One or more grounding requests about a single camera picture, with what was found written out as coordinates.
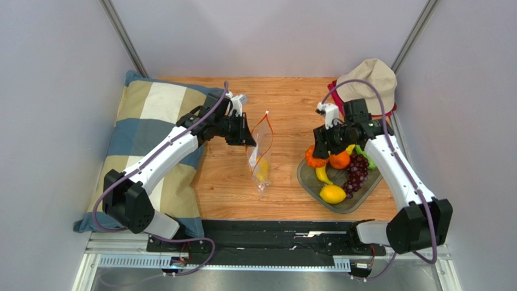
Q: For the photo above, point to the right aluminium corner post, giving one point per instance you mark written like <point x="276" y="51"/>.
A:
<point x="414" y="34"/>

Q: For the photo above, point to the yellow lemon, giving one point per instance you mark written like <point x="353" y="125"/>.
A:
<point x="332" y="194"/>

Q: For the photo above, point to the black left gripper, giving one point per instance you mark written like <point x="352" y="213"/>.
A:
<point x="243" y="136"/>

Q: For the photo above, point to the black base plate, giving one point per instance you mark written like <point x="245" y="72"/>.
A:
<point x="284" y="243"/>

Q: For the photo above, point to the purple grape bunch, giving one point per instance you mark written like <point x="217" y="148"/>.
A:
<point x="357" y="172"/>

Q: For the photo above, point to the beige bucket hat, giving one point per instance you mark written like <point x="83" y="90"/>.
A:
<point x="370" y="70"/>

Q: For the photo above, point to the aluminium front rail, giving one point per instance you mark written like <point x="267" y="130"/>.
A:
<point x="128" y="261"/>

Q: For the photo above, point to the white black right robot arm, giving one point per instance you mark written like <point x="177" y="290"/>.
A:
<point x="422" y="220"/>

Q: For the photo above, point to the orange tangerine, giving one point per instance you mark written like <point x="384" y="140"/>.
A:
<point x="340" y="161"/>

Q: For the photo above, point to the yellow pear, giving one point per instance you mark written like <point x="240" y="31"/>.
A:
<point x="261" y="170"/>

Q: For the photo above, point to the yellow banana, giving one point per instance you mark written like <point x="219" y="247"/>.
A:
<point x="322" y="176"/>

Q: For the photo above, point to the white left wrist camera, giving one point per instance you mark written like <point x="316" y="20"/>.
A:
<point x="235" y="107"/>

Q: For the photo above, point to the left aluminium corner post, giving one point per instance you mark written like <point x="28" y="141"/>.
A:
<point x="114" y="18"/>

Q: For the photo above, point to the red cloth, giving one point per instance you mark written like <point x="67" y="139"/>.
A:
<point x="358" y="90"/>

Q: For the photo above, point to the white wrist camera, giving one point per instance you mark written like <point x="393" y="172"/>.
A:
<point x="330" y="112"/>
<point x="235" y="107"/>

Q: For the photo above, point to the checked blue beige pillow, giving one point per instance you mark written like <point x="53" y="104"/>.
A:
<point x="147" y="113"/>

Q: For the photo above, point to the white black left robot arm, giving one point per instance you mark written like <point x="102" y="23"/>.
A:
<point x="126" y="194"/>

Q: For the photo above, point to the orange mini pumpkin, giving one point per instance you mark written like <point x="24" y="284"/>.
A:
<point x="312" y="161"/>

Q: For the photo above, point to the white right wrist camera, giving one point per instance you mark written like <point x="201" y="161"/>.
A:
<point x="330" y="112"/>

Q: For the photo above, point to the clear orange zip top bag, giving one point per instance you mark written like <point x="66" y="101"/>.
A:
<point x="264" y="136"/>

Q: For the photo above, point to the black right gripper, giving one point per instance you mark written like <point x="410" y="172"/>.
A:
<point x="323" y="139"/>

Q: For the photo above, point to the green cucumber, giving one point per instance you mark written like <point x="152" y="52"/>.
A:
<point x="361" y="152"/>

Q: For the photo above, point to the aluminium corner post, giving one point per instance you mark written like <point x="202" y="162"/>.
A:
<point x="414" y="34"/>
<point x="114" y="18"/>

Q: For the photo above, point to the grey plastic fruit tray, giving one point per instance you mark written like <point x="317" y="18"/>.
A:
<point x="307" y="178"/>

